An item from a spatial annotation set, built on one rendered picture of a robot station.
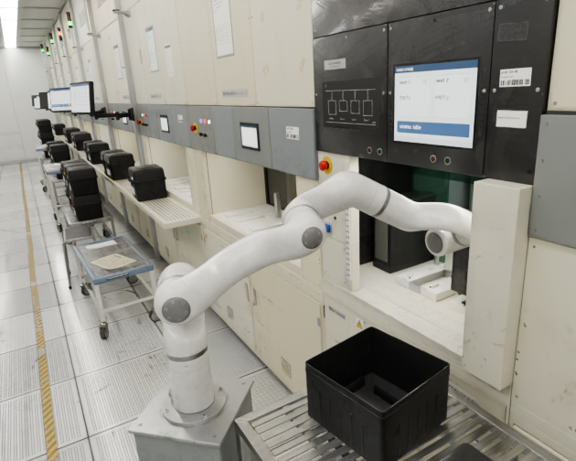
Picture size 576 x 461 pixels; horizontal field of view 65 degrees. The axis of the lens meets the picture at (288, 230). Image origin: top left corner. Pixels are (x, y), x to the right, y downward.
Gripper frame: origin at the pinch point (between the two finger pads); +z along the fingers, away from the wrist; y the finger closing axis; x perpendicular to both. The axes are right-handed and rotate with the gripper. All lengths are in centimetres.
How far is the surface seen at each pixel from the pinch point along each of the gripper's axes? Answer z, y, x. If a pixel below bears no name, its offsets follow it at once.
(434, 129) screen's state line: -30.3, -2.6, 31.9
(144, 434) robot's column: -116, -25, -43
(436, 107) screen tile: -30.2, -2.3, 37.7
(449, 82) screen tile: -30, 2, 44
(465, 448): -58, 34, -33
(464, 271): -10.7, -5.7, -16.7
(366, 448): -72, 17, -39
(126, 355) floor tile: -98, -198, -119
